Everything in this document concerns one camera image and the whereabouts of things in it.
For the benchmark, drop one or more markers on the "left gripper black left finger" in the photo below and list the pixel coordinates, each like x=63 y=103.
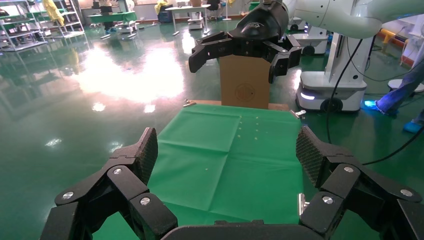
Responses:
x=129 y=182

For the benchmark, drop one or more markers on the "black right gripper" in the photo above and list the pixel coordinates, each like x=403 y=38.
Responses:
x=261 y=23

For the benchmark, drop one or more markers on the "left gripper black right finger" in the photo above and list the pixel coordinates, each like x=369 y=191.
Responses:
x=338 y=179

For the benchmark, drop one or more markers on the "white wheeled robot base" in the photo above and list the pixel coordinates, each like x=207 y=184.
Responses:
x=348 y=86
x=311 y=39

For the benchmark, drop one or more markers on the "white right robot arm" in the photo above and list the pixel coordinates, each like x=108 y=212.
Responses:
x=331 y=16

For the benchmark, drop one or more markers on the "carton with round print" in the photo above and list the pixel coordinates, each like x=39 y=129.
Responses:
x=245 y=79

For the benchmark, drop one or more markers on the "silver metal cloth clip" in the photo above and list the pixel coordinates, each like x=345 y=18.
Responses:
x=302 y=202
x=299 y=113
x=188 y=102

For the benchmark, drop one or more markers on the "white work table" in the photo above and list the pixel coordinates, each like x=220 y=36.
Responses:
x=187 y=7

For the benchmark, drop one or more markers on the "blue shoe cover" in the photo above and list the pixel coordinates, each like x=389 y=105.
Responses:
x=374 y=105
x=413 y=127

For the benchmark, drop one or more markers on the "green table cloth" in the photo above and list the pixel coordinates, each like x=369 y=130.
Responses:
x=215 y=172

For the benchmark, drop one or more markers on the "blue trouser leg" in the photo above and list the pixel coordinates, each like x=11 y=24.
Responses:
x=404 y=86

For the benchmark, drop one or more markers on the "green covered table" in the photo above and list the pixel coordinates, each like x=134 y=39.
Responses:
x=112 y=16

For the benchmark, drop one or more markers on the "yellow floor barrier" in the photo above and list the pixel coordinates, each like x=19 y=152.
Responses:
x=387 y=34

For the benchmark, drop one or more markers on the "metal shelf rack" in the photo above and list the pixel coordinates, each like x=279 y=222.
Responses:
x=20 y=33
x=71 y=20

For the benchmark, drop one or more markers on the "yellow hanging garment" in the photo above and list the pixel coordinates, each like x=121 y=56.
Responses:
x=54 y=13

